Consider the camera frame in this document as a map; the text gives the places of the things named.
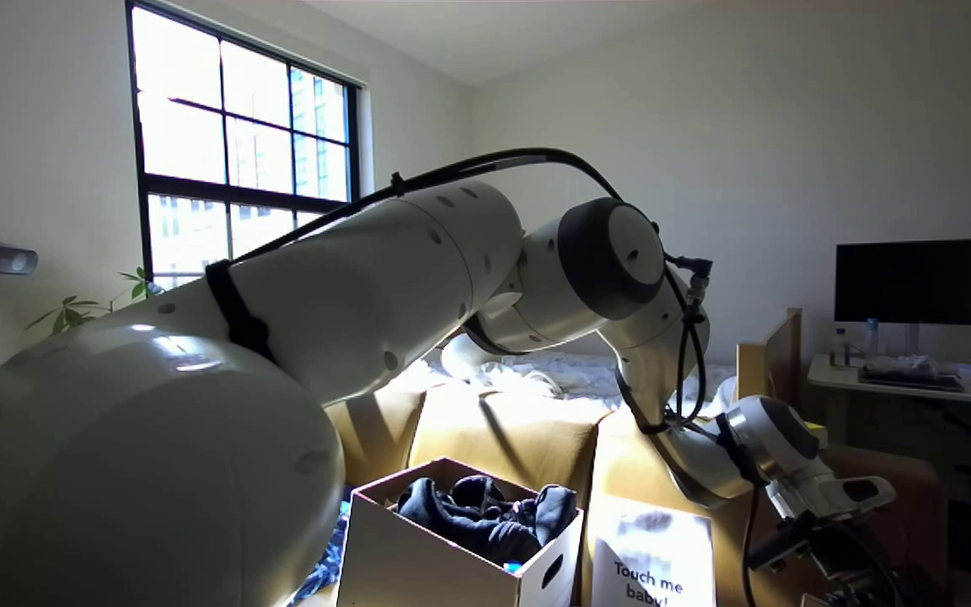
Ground dark blue clothes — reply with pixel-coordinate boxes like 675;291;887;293
395;470;579;570

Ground large tan box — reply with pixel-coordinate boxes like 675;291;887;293
589;408;952;607

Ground blue patterned cloth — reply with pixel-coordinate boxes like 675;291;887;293
288;497;359;607

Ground black monitor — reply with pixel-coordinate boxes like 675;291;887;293
834;233;971;330

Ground open cardboard box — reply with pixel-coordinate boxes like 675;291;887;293
339;453;586;607

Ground green houseplant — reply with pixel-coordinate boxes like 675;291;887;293
23;268;163;339

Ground light wooden bed frame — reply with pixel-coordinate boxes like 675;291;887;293
326;306;808;498

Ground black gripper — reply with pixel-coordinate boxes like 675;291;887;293
747;508;908;607

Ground white bedding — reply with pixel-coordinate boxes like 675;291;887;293
439;334;742;415

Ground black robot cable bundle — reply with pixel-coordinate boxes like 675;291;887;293
203;145;770;607

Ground black keyboard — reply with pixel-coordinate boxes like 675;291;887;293
858;353;969;396

